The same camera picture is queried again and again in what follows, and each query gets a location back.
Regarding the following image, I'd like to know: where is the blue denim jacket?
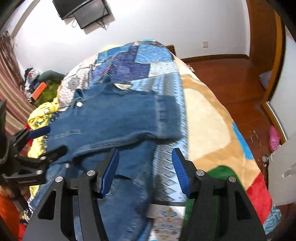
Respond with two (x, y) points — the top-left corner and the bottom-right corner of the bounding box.
(30, 76), (182, 240)

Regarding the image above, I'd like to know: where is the orange left sleeve forearm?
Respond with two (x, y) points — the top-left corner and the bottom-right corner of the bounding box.
(0, 196), (26, 240)

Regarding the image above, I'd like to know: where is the pile of clutter clothes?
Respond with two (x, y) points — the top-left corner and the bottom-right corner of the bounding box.
(24, 68), (65, 99)

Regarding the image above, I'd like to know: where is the person's left hand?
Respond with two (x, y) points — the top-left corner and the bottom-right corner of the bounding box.
(0, 184), (32, 202)

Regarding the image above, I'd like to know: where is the yellow cartoon blanket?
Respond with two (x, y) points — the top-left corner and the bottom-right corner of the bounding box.
(27, 97), (61, 200)

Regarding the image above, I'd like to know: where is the striped brown curtain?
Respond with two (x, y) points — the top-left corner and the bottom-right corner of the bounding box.
(1, 33), (35, 135)

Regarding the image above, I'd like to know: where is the green patterned bag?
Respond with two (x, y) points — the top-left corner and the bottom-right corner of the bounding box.
(34, 81), (61, 107)

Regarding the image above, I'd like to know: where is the orange box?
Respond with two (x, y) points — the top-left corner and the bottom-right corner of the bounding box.
(32, 82), (47, 100)

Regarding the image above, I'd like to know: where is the colourful plush blanket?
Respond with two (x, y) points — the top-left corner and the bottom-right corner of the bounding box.
(175, 58), (281, 234)

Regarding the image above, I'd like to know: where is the white drawer cabinet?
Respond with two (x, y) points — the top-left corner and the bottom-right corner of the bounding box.
(268, 134), (295, 206)

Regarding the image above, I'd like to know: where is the pink croc shoe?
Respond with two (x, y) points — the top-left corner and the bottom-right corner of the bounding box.
(269, 126), (280, 152)

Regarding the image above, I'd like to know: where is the blue patchwork bedspread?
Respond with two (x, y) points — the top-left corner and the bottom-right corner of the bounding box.
(59, 40), (188, 207)

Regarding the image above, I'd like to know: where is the brown wooden door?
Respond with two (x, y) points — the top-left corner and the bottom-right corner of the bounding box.
(246, 0), (276, 75)

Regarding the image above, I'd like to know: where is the white wardrobe with wooden frame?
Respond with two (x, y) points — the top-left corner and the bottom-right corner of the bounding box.
(261, 13), (295, 144)

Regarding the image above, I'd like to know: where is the black wall television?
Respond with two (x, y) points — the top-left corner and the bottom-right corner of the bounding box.
(52, 0), (90, 20)

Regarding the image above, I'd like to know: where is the grey wall monitor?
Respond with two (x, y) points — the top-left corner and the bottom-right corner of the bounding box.
(73, 0), (110, 29)

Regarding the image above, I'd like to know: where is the white wall socket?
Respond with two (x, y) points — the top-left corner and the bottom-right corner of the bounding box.
(202, 41), (208, 48)

